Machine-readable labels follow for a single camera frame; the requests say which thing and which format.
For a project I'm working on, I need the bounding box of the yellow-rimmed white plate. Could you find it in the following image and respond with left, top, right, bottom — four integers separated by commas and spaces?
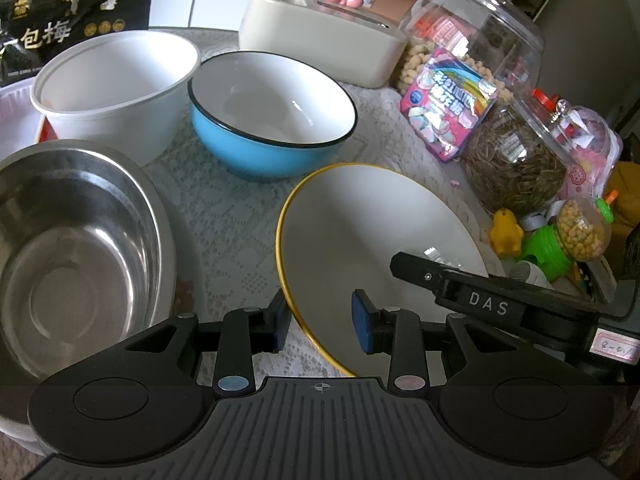
276, 162, 491, 378

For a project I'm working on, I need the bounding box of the white plastic bowl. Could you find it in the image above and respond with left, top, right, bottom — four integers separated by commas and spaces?
30, 30, 202, 168

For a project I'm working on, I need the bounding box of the pink candy packet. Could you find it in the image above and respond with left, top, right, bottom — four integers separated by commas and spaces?
399, 47, 499, 163

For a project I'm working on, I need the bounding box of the white rectangular tray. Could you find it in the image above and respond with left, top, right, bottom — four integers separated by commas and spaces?
0, 84, 60, 147

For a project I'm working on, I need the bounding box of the black snack bag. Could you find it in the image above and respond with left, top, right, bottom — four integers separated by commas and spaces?
0, 0, 163, 87

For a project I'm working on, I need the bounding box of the clear jar of seeds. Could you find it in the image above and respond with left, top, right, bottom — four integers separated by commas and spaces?
460, 89, 576, 214

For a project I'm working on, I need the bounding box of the large clear lidded jar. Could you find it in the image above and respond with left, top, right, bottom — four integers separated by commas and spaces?
397, 0, 545, 163

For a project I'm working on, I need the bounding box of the yellow duck toy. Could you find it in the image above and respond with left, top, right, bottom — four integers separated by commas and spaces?
489, 208, 525, 260

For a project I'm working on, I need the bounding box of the cream tissue box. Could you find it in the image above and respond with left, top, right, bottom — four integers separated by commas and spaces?
238, 0, 408, 88

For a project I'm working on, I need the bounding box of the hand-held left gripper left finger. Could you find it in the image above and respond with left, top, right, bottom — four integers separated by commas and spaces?
122, 289, 292, 398

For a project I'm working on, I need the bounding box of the green candy dispenser toy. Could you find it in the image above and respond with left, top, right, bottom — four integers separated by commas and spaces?
519, 191, 616, 281

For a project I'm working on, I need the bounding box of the pink wrapped snack bag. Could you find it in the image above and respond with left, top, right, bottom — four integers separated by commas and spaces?
550, 101, 626, 201

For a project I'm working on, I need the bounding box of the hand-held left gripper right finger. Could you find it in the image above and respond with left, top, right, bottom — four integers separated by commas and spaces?
351, 288, 527, 394

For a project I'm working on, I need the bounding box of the stainless steel bowl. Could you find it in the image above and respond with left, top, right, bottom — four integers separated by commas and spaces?
0, 139, 177, 456

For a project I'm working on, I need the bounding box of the blue enamel bowl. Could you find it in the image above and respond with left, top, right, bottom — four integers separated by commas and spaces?
187, 51, 359, 183

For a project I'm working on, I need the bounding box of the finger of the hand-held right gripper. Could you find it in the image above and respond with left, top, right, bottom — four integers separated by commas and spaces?
390, 252, 451, 292

